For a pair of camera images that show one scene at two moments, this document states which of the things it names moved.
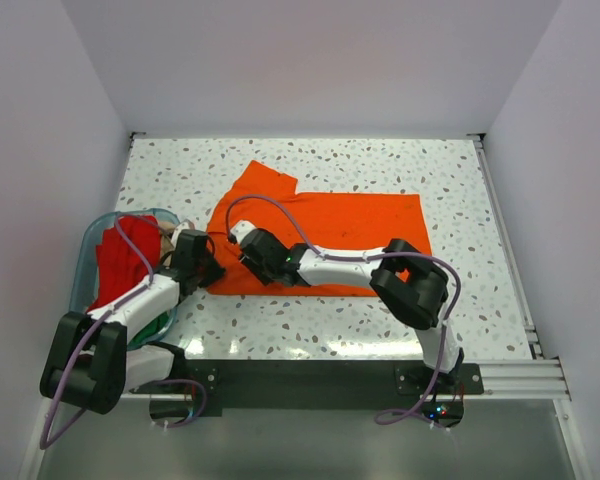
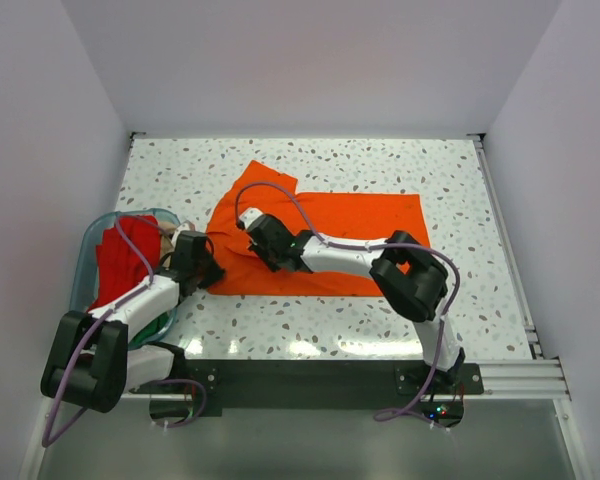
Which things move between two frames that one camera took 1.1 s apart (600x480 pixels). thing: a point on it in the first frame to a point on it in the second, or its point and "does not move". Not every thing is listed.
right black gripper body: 262,272 to 269,256
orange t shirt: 349,224 does not move
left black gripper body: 208,269 does not move
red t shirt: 120,265 does not move
